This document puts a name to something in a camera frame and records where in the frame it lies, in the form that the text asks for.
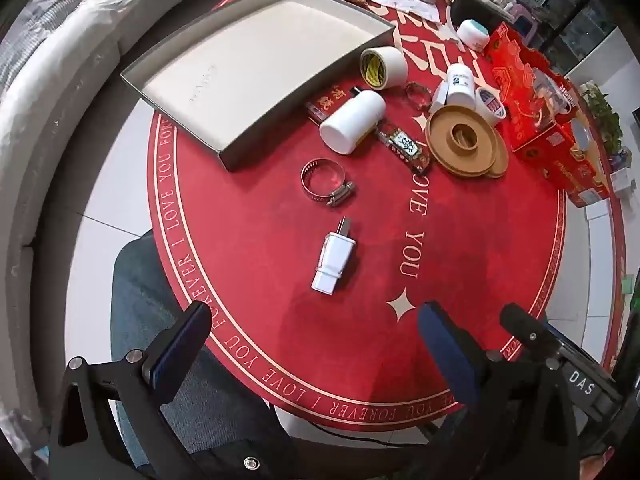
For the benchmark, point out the light grey sofa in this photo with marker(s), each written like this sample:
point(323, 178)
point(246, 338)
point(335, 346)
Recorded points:
point(50, 85)

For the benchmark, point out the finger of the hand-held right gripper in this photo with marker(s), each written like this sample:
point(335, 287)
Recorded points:
point(522, 325)

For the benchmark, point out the white plug adapter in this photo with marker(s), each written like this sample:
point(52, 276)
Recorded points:
point(332, 260)

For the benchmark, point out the green potted plant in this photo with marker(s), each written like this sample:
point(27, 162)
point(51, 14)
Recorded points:
point(605, 115)

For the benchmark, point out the white masking tape roll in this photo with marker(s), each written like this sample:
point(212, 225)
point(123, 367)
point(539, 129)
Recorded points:
point(392, 67)

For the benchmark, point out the red cigarette pack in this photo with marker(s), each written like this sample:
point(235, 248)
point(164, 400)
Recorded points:
point(405, 146)

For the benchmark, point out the white jar teal lid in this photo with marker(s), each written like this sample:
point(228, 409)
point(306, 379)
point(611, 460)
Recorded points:
point(472, 37)

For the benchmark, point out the silver top can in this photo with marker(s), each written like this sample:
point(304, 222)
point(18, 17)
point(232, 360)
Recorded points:
point(581, 135)

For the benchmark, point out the person's leg in jeans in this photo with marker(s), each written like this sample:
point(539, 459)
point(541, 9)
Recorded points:
point(145, 300)

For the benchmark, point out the grey cardboard tray box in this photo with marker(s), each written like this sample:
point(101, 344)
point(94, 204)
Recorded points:
point(240, 70)

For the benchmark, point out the clear tape roll striped core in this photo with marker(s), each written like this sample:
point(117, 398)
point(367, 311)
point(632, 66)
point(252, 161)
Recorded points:
point(482, 97)

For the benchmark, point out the white bottle yellow label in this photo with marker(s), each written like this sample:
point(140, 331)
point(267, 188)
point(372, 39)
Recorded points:
point(352, 120)

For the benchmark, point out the red cardboard box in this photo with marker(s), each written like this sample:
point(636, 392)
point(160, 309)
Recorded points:
point(520, 125)

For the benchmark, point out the pink plastic stool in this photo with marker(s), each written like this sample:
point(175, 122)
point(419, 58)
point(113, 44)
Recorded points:
point(522, 12)

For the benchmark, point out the black box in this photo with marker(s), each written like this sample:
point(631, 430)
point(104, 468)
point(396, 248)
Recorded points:
point(475, 7)

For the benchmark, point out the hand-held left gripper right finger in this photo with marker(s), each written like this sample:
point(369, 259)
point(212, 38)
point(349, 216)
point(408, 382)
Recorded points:
point(445, 355)

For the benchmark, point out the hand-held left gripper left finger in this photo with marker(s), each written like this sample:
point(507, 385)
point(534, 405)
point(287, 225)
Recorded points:
point(180, 347)

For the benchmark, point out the red round table mat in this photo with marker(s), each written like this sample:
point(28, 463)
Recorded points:
point(450, 260)

